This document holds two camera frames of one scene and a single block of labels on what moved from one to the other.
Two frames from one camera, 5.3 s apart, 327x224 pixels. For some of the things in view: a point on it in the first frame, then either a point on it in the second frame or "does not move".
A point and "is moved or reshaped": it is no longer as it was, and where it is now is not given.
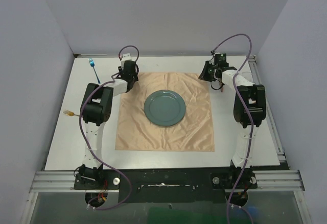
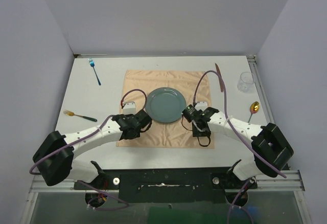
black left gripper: [120, 69] → [127, 116]
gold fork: [69, 113] does not move
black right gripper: [204, 75] → [197, 133]
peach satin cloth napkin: [194, 132] is moved or reshaped
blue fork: [92, 64] does not move
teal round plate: [165, 108] does not move
